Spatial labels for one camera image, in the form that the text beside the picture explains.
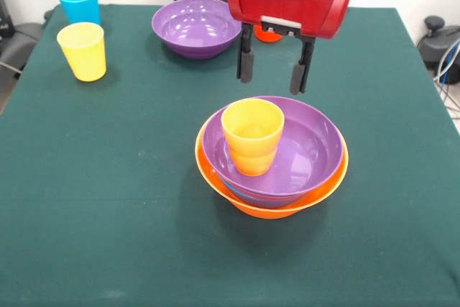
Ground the orange cup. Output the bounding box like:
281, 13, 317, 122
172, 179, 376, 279
220, 98, 286, 178

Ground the purple bowl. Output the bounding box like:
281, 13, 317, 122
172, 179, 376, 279
201, 96, 345, 210
151, 0, 243, 60

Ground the large blue bowl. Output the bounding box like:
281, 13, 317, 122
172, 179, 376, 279
221, 175, 259, 204

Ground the large orange bowl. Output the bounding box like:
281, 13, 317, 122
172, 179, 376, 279
194, 116, 349, 220

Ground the red cup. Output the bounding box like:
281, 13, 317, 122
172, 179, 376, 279
254, 25, 283, 43

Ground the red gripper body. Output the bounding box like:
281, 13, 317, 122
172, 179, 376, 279
226, 0, 354, 40

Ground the black floor base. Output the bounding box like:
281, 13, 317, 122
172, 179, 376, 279
416, 15, 460, 70

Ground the yellow cup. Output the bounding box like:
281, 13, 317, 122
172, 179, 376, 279
56, 22, 107, 82

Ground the blue cup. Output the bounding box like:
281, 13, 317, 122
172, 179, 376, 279
57, 0, 101, 27

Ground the bundle of cables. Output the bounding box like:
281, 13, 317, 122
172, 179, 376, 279
433, 39, 460, 121

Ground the dark green tablecloth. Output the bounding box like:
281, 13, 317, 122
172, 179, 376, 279
0, 4, 460, 307

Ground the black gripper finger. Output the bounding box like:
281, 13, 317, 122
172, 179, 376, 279
236, 22, 255, 84
289, 35, 317, 96

